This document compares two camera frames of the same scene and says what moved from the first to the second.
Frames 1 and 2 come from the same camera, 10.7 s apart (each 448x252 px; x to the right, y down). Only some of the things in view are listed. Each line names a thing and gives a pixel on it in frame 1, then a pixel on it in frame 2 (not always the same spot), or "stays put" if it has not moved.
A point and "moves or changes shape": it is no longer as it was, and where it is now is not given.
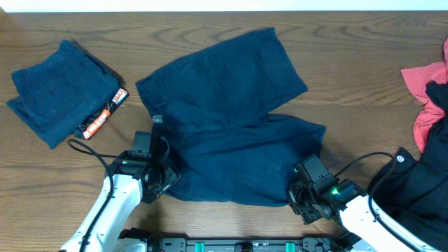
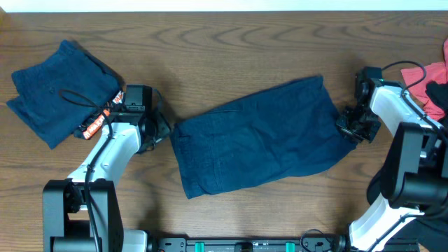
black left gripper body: (165, 176) → (159, 129)
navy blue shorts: (215, 107) moves or changes shape
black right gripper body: (302, 202) → (360, 123)
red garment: (416, 80) stays put
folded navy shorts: (54, 96) stays put
